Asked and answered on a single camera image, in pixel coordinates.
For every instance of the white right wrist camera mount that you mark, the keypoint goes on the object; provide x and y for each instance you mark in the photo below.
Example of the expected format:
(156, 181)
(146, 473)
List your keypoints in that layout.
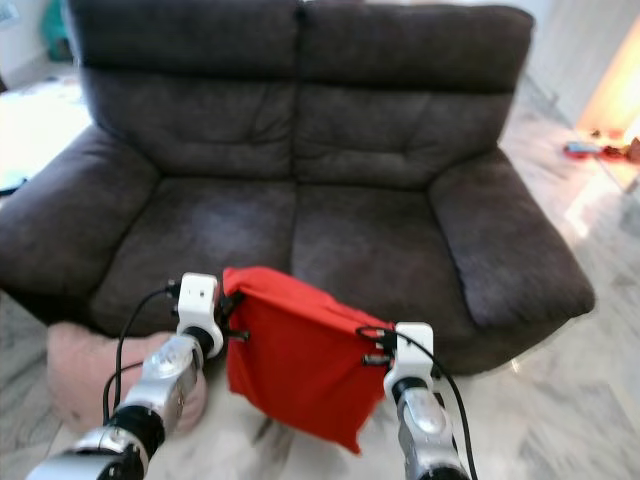
(413, 358)

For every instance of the red square pillow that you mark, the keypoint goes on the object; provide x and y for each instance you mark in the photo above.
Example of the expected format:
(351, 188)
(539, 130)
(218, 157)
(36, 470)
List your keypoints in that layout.
(300, 360)

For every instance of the teal plastic stool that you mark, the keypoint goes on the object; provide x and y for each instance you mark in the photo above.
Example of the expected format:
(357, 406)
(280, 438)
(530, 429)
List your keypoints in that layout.
(57, 30)

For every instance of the pink cat face pillow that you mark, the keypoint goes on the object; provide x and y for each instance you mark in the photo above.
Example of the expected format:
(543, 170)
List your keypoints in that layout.
(90, 370)

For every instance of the dark grey two-seat sofa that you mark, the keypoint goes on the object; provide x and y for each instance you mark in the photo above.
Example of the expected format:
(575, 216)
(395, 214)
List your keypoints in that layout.
(360, 130)

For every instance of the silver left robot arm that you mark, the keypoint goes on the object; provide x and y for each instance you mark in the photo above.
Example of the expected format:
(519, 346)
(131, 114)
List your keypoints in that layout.
(165, 380)

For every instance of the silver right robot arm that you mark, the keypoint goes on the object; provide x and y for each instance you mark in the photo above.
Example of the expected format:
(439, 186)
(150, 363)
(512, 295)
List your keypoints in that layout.
(425, 430)

